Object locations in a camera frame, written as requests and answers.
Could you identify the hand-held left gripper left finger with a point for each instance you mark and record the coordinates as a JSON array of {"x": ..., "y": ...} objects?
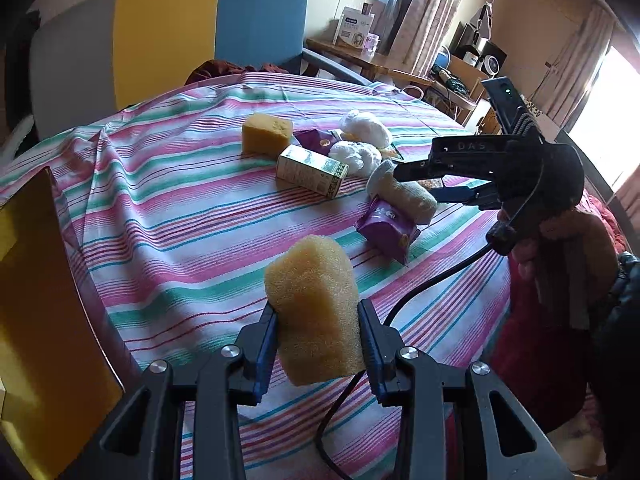
[{"x": 265, "y": 352}]

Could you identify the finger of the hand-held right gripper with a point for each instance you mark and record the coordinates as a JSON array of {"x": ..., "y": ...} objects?
[
  {"x": 462, "y": 194},
  {"x": 417, "y": 170}
]

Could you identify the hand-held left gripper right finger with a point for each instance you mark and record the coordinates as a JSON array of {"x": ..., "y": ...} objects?
[{"x": 373, "y": 352}]

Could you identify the beige sock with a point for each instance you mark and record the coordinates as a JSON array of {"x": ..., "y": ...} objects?
[{"x": 406, "y": 199}]

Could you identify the white plastic bag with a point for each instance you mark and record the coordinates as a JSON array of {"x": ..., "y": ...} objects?
[
  {"x": 352, "y": 156},
  {"x": 369, "y": 129}
]

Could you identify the pale yellow sponge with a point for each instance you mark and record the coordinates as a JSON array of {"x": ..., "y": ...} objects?
[{"x": 312, "y": 310}]

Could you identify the purple snack packet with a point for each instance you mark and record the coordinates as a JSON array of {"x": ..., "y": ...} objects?
[
  {"x": 316, "y": 141},
  {"x": 387, "y": 227}
]

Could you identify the green white carton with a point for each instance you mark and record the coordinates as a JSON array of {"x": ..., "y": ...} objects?
[{"x": 307, "y": 169}]

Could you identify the yellow sponge block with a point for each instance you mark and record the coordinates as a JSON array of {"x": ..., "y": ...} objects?
[{"x": 265, "y": 134}]

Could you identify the maroon cardboard box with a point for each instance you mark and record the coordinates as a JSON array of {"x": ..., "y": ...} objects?
[{"x": 45, "y": 320}]

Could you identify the person's right hand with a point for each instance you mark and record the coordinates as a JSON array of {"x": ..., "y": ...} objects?
[{"x": 597, "y": 255}]

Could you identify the pink curtain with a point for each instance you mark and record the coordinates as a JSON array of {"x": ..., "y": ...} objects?
[{"x": 575, "y": 70}]

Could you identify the wooden desk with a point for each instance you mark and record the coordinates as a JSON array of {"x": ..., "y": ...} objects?
[{"x": 380, "y": 62}]

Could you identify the white round speaker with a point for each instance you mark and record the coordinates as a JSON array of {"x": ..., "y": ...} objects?
[{"x": 489, "y": 62}]

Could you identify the small pink container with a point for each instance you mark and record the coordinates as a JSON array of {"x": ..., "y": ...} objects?
[{"x": 373, "y": 43}]

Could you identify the striped tablecloth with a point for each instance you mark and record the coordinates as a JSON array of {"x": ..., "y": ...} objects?
[{"x": 190, "y": 220}]

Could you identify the white printed box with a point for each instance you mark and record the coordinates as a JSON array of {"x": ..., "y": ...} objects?
[{"x": 352, "y": 27}]

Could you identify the patterned curtain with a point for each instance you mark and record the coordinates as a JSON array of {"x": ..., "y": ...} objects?
[{"x": 430, "y": 10}]

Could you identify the red blanket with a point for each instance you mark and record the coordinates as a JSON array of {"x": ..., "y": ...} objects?
[{"x": 540, "y": 350}]

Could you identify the dark red cloth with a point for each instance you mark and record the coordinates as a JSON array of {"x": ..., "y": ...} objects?
[{"x": 230, "y": 69}]

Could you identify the grey yellow blue chair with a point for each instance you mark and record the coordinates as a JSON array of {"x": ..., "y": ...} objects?
[{"x": 170, "y": 35}]

